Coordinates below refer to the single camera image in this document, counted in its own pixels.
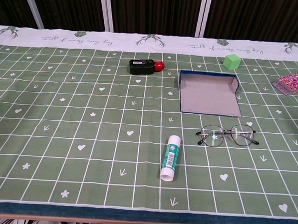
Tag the black bottle red cap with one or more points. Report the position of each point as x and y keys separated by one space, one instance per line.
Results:
x=141 y=67

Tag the grey glasses case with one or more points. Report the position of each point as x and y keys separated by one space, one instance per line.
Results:
x=209 y=97

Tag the pink patterned box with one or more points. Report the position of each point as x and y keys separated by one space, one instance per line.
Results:
x=291 y=83

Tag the white partition post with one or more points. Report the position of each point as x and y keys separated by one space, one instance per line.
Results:
x=107 y=9
x=204 y=14
x=32 y=5

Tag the dark blue table cover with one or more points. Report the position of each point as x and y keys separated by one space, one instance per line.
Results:
x=133 y=215

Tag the green cube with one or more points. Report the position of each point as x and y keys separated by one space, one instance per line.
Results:
x=231 y=62

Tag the thin wire-frame eyeglasses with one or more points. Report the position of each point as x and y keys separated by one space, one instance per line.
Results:
x=213 y=139

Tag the white green glue stick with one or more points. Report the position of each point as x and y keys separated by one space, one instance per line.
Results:
x=170 y=158

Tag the green grid tablecloth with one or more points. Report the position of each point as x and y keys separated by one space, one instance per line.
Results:
x=87 y=139

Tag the dark pleated curtain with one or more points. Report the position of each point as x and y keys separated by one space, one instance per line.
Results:
x=156 y=12

